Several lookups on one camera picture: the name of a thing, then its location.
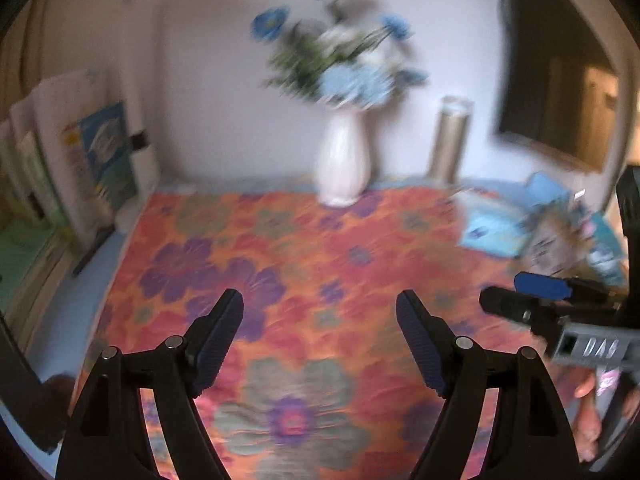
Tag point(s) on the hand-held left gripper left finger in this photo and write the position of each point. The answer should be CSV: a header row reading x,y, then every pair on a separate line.
x,y
215,345

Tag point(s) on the white carton with black clip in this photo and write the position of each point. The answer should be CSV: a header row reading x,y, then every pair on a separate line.
x,y
145,165

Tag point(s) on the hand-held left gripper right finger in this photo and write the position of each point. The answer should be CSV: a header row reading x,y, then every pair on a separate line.
x,y
420,345

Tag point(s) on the light blue flat packet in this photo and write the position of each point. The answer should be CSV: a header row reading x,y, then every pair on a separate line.
x,y
492,230

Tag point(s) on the artificial blue flowers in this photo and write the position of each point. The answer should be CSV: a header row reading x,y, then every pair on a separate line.
x,y
345,60

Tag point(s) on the small blue box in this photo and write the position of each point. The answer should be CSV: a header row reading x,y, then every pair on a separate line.
x,y
545,192

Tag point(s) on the blue cover book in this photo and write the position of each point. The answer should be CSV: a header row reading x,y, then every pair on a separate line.
x,y
110,155

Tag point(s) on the row of green books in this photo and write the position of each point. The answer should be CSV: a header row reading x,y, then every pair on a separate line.
x,y
25,180

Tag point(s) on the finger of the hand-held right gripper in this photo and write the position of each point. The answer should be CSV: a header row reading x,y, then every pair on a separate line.
x,y
510,305
542,285

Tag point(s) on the person's right hand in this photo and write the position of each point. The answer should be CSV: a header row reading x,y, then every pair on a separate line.
x,y
587,430

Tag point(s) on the black wall television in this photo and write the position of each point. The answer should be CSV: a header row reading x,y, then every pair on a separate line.
x,y
560,85

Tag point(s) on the floral orange blanket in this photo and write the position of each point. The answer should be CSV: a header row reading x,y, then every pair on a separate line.
x,y
300,260

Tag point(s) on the white ribbed vase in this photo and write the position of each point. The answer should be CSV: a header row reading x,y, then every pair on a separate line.
x,y
342,160

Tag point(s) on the white cleaner refill packet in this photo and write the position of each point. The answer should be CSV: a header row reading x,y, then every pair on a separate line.
x,y
555,240

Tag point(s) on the gold thermos bottle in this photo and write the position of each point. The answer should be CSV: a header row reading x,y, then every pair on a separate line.
x,y
450,145

